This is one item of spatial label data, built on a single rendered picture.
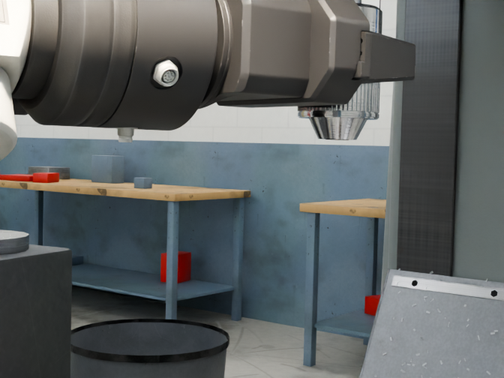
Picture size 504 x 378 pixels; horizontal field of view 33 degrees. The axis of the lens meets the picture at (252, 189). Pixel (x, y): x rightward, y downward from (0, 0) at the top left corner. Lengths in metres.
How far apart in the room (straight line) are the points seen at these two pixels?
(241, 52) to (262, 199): 5.34
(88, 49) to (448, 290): 0.57
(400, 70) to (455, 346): 0.42
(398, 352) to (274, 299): 4.90
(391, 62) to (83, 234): 6.54
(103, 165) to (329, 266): 1.88
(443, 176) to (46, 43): 0.56
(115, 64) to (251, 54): 0.07
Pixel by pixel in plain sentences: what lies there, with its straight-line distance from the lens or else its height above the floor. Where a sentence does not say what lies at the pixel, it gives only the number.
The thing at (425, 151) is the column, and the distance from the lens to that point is 0.88.
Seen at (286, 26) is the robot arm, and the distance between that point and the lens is 0.42.
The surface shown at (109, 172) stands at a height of 0.96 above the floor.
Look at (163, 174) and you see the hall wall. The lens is 6.33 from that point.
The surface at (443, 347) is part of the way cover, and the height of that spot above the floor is 1.00.
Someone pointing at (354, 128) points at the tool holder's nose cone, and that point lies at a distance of 0.49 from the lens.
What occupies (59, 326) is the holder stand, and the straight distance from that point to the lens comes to 0.79.
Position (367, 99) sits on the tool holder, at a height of 1.22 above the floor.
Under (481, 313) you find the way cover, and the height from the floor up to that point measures 1.04.
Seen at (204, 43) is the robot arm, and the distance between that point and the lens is 0.39.
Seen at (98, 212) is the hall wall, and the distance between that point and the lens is 6.83.
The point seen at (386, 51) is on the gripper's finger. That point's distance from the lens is 0.48.
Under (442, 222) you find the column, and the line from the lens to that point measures 0.87.
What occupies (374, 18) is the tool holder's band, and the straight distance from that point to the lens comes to 0.49.
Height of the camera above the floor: 1.19
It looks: 3 degrees down
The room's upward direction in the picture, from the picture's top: 1 degrees clockwise
